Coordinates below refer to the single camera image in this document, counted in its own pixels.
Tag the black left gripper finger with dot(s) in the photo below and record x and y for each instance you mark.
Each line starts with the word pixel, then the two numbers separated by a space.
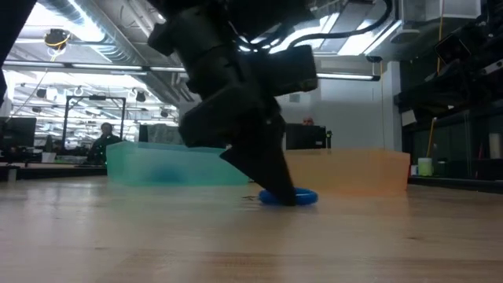
pixel 267 173
pixel 281 133

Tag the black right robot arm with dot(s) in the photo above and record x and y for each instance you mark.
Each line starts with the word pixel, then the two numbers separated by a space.
pixel 491 35

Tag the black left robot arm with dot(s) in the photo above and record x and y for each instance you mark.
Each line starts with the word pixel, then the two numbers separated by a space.
pixel 204 35

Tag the black computer monitor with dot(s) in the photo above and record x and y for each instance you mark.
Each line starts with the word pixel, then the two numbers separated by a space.
pixel 304 137
pixel 17 133

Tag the person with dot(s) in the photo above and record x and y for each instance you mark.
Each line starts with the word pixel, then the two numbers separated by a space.
pixel 104 141
pixel 308 121

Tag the white paper tag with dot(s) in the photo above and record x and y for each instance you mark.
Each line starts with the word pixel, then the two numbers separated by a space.
pixel 408 118

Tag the dark shelf unit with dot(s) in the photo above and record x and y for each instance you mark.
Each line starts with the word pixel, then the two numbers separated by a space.
pixel 452 149

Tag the black monitor with grey cloth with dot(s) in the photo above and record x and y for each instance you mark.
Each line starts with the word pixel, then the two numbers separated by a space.
pixel 161 134

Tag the white cylinder container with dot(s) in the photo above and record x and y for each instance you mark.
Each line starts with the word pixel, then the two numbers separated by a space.
pixel 496 145

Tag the orange translucent plastic bin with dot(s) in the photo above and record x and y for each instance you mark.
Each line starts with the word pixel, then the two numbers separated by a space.
pixel 353 171

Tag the long ceiling light bar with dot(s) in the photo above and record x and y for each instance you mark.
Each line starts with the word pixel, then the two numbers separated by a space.
pixel 346 76

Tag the pale green cup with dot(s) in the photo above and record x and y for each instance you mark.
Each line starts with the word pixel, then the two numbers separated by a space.
pixel 424 167

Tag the teal translucent plastic bin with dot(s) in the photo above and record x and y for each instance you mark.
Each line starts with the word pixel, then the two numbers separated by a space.
pixel 133 165

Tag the white cup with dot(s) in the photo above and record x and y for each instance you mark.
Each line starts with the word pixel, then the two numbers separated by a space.
pixel 49 157

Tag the dark side desk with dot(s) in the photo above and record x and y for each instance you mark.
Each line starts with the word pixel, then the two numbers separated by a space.
pixel 51 170

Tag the yellow black hanging reel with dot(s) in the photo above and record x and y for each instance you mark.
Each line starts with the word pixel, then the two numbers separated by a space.
pixel 57 39

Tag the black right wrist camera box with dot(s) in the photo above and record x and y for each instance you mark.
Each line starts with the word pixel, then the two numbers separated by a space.
pixel 452 49

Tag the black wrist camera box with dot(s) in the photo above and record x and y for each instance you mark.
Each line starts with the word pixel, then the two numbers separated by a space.
pixel 291 70
pixel 452 49

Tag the grey wall vent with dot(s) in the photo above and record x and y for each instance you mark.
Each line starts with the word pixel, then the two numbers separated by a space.
pixel 294 98

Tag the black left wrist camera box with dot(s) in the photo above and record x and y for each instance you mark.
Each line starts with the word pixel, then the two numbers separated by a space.
pixel 291 70

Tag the wide black metal frame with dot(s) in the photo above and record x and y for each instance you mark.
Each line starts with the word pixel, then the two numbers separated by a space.
pixel 65 118

